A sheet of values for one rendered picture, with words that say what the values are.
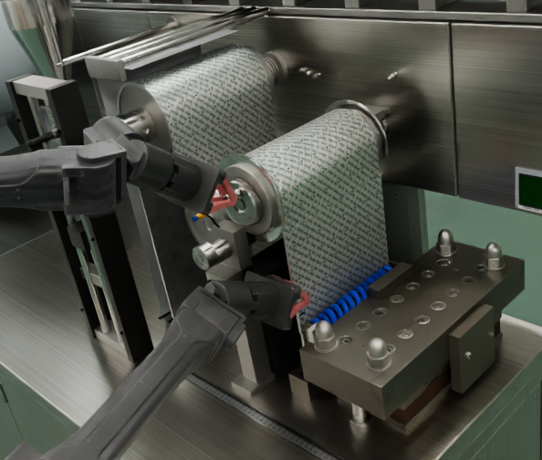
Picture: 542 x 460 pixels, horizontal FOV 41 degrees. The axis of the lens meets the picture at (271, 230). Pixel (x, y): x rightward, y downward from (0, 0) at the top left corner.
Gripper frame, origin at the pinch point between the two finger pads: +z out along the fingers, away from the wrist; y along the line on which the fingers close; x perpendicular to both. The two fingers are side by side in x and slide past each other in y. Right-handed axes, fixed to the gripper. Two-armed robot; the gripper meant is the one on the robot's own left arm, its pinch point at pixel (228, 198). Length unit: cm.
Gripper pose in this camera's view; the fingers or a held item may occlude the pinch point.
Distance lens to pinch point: 108.6
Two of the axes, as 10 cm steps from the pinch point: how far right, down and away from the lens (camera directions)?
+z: 5.9, 2.1, 7.8
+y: 7.2, 3.0, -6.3
